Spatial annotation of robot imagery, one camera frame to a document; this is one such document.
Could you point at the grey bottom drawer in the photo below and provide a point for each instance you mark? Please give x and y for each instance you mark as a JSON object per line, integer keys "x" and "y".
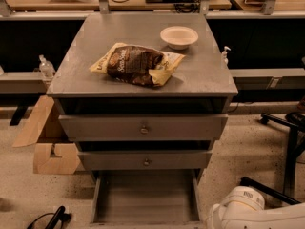
{"x": 147, "y": 199}

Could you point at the grey drawer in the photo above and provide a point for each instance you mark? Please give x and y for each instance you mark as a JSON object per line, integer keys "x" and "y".
{"x": 147, "y": 199}
{"x": 143, "y": 127}
{"x": 140, "y": 160}

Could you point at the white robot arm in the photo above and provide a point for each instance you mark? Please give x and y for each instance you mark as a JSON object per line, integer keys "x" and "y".
{"x": 244, "y": 208}

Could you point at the grey drawer cabinet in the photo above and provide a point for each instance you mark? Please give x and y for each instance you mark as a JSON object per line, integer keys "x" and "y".
{"x": 143, "y": 92}

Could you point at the grey top drawer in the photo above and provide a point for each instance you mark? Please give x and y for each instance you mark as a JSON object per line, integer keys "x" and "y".
{"x": 143, "y": 127}

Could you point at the grey middle drawer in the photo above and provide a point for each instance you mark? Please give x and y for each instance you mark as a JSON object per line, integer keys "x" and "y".
{"x": 140, "y": 160}

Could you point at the brown yellow chip bag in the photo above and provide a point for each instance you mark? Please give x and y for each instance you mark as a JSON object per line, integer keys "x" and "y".
{"x": 138, "y": 65}

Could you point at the white paper bowl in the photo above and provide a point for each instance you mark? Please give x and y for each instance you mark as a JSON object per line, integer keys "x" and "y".
{"x": 178, "y": 37}

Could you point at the white pump dispenser bottle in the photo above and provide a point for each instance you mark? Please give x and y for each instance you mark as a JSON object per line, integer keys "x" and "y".
{"x": 225, "y": 54}

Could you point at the open cardboard box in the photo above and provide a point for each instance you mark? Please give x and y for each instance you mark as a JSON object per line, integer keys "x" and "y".
{"x": 53, "y": 153}

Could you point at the clear plastic bottle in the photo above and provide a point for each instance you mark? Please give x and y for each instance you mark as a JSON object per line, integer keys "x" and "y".
{"x": 46, "y": 67}

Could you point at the black metal stand base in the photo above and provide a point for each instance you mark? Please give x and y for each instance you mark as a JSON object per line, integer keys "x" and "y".
{"x": 296, "y": 122}

